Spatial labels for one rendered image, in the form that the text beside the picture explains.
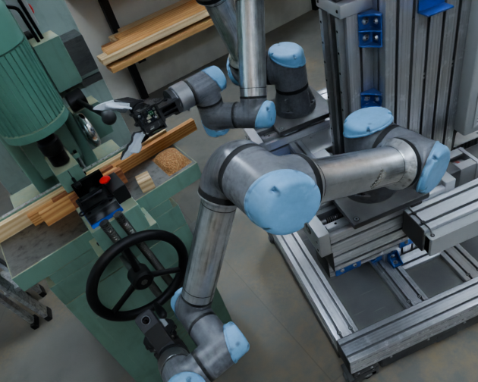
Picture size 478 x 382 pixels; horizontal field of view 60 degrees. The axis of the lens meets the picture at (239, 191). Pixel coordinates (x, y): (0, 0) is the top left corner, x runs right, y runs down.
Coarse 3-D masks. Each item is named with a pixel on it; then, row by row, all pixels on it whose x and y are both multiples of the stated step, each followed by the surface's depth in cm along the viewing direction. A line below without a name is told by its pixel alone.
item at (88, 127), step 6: (78, 114) 130; (84, 114) 131; (78, 120) 130; (84, 120) 129; (84, 126) 129; (90, 126) 129; (84, 132) 133; (90, 132) 129; (90, 138) 131; (96, 138) 131; (96, 144) 133
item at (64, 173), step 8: (48, 160) 123; (72, 160) 120; (56, 168) 119; (64, 168) 118; (72, 168) 118; (80, 168) 120; (56, 176) 116; (64, 176) 118; (72, 176) 119; (80, 176) 121; (64, 184) 119
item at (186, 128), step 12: (192, 120) 140; (168, 132) 137; (180, 132) 139; (192, 132) 141; (156, 144) 135; (168, 144) 138; (132, 156) 132; (144, 156) 135; (48, 204) 124; (36, 216) 123
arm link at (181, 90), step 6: (174, 84) 111; (180, 84) 110; (186, 84) 110; (174, 90) 109; (180, 90) 109; (186, 90) 109; (180, 96) 109; (186, 96) 109; (192, 96) 110; (186, 102) 110; (192, 102) 111; (186, 108) 112
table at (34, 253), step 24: (144, 168) 133; (192, 168) 129; (168, 192) 127; (72, 216) 123; (24, 240) 120; (48, 240) 118; (72, 240) 116; (24, 264) 113; (48, 264) 114; (24, 288) 113
